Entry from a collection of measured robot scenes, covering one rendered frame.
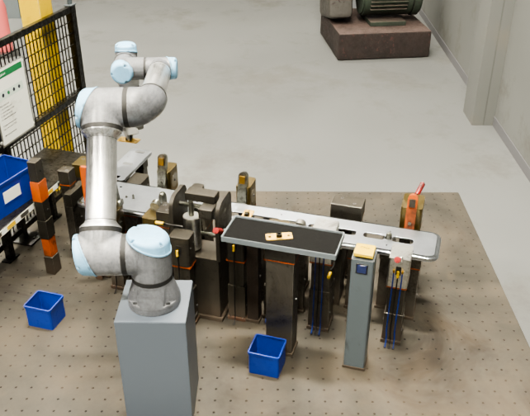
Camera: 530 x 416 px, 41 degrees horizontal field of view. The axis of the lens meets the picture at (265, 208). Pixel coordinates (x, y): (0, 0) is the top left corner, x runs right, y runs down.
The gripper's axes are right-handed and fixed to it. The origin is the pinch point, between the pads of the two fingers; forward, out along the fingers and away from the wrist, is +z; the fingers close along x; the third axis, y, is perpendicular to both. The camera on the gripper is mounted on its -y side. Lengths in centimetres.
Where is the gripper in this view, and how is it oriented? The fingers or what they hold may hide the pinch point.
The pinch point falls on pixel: (128, 135)
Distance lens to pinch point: 268.0
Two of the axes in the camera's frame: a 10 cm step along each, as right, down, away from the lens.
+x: 2.8, -4.8, 8.3
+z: -0.1, 8.6, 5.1
